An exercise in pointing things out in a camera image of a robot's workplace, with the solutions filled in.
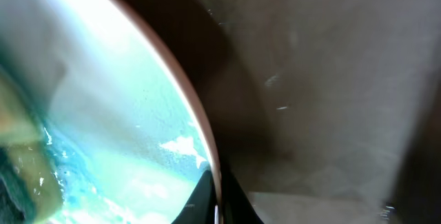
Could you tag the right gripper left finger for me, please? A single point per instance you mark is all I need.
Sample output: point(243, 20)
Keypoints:
point(200, 206)

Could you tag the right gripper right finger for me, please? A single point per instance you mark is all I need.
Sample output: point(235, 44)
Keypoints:
point(236, 207)

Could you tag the white plate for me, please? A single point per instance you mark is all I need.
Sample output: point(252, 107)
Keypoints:
point(125, 132)

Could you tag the green and yellow sponge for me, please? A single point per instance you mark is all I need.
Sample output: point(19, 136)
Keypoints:
point(30, 193)

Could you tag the dark brown serving tray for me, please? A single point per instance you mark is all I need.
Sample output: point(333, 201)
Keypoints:
point(326, 111)

